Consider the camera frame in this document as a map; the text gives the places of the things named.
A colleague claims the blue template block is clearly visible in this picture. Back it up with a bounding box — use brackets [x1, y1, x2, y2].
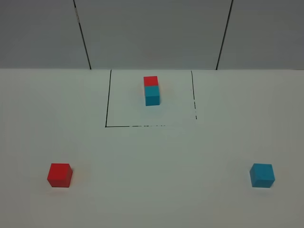
[144, 85, 160, 106]

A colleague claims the red template block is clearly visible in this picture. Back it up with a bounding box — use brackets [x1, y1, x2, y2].
[143, 76, 158, 87]

